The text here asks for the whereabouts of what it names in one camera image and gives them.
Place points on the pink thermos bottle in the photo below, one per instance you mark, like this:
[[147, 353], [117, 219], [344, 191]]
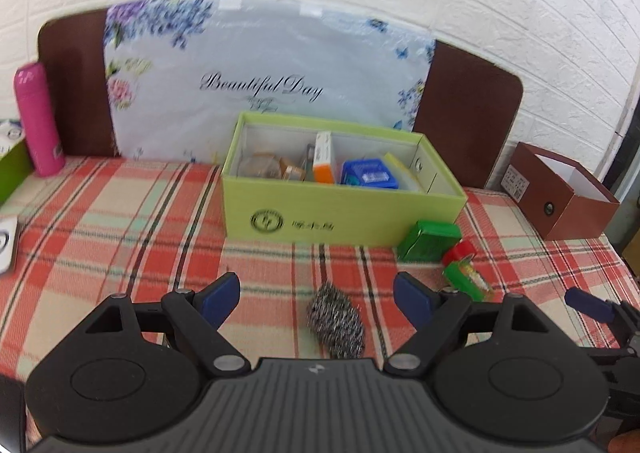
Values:
[[40, 123]]

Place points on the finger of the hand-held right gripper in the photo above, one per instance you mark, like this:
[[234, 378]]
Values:
[[587, 304]]

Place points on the white plastic device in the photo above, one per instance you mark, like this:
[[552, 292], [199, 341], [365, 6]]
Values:
[[7, 243]]

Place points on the red tape roll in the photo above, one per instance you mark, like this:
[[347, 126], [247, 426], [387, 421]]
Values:
[[460, 252]]

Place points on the bright blue plastic box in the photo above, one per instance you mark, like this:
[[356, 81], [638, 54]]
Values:
[[370, 174]]

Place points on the steel wool scrubber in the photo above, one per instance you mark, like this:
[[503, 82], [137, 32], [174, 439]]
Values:
[[336, 320]]

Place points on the yellow-green and white box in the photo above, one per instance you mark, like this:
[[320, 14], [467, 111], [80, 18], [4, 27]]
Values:
[[405, 173]]

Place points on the white printed packet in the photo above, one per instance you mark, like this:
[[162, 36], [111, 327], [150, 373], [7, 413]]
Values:
[[10, 133]]

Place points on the brown cardboard box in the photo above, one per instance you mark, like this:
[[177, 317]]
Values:
[[555, 203]]

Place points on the brown wooden headboard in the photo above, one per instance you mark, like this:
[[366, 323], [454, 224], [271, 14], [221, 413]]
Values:
[[465, 103]]

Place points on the red plaid blanket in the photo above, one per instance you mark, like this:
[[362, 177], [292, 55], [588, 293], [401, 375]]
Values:
[[125, 233]]

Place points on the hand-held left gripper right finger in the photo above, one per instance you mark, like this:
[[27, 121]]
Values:
[[412, 300]]

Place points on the pale door frame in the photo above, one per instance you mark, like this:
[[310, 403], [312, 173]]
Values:
[[620, 153]]

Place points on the olive green open box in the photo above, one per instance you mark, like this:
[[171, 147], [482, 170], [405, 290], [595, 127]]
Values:
[[12, 173]]

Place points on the light green cardboard box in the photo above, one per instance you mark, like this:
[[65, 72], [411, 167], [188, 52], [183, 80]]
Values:
[[325, 213]]

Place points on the small brown barcode box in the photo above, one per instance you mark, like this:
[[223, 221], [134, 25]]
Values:
[[292, 170]]

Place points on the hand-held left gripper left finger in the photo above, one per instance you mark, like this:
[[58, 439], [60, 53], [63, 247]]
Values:
[[220, 300]]

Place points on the green tin box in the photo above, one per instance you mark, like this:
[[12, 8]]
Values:
[[427, 240]]

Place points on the floral plastic-wrapped bedding pack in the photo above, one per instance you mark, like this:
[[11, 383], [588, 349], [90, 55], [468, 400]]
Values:
[[250, 83]]

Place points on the orange and white medicine box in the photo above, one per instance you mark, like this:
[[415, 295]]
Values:
[[323, 158]]

